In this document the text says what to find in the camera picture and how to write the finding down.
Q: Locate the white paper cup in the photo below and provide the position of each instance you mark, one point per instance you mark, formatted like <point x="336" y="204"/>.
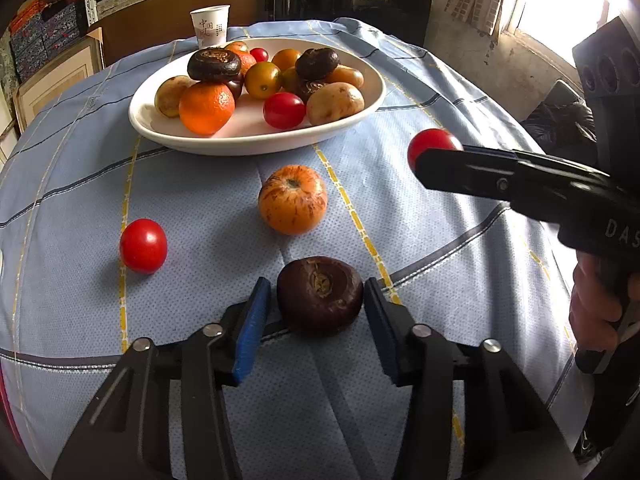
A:
<point x="210" y="25"/>

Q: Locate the person's right hand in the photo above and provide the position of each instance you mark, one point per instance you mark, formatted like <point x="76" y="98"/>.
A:
<point x="592" y="310"/>

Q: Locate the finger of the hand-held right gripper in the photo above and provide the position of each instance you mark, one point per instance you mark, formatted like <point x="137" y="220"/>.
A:
<point x="465" y="170"/>

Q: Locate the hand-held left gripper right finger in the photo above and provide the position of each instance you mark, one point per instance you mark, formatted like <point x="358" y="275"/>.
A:
<point x="382" y="330"/>

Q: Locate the stack of blue patterned boxes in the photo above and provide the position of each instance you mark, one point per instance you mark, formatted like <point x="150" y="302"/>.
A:
<point x="45" y="35"/>

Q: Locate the tan round fruit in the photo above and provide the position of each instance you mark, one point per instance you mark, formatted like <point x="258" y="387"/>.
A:
<point x="289" y="80"/>
<point x="170" y="96"/>
<point x="335" y="103"/>

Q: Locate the pale wooden picture frame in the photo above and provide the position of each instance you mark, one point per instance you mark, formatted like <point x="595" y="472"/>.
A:
<point x="55" y="80"/>

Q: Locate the small red tomato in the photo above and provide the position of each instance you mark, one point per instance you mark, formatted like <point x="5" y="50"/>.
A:
<point x="258" y="54"/>

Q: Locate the small orange tomato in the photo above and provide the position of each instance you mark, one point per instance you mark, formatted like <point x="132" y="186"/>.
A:
<point x="235" y="46"/>
<point x="286" y="59"/>

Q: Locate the black sneaker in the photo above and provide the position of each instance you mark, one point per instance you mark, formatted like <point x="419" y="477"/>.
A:
<point x="587" y="444"/>

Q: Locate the blue checked tablecloth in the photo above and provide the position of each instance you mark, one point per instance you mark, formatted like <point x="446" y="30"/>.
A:
<point x="450" y="260"/>

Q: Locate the white oval plate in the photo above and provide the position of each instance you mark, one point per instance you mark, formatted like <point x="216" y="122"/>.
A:
<point x="240" y="132"/>

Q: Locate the dark purple plum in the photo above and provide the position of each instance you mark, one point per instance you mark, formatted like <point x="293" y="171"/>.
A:
<point x="234" y="86"/>

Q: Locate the yellow tomato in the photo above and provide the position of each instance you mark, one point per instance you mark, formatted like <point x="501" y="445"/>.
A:
<point x="262" y="80"/>

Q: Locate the dark clothing pile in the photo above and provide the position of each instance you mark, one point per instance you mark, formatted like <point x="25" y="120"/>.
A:
<point x="562" y="125"/>

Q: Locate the striped orange tomato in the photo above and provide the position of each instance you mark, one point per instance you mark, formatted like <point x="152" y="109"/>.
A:
<point x="292" y="200"/>

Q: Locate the brown wooden board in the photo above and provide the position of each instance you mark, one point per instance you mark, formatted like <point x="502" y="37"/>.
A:
<point x="180" y="15"/>

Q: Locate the mandarin orange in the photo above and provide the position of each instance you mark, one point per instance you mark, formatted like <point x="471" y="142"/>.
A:
<point x="206" y="107"/>
<point x="246" y="61"/>

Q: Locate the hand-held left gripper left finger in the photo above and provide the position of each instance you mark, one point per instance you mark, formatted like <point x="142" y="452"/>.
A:
<point x="250" y="330"/>

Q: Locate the bright window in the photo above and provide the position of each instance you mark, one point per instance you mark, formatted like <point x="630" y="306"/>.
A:
<point x="565" y="5"/>

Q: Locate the oblong orange tomato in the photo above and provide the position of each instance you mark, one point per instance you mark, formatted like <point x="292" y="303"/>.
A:
<point x="345" y="76"/>

